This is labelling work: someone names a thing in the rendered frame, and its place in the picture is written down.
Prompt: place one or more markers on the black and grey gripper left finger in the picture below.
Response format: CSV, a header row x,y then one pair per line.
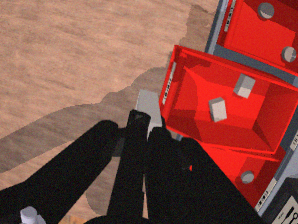
x,y
47,195

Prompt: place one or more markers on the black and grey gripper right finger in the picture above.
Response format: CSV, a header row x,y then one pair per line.
x,y
167,192

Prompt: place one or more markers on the grey metal block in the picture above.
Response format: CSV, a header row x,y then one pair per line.
x,y
217,109
244,85

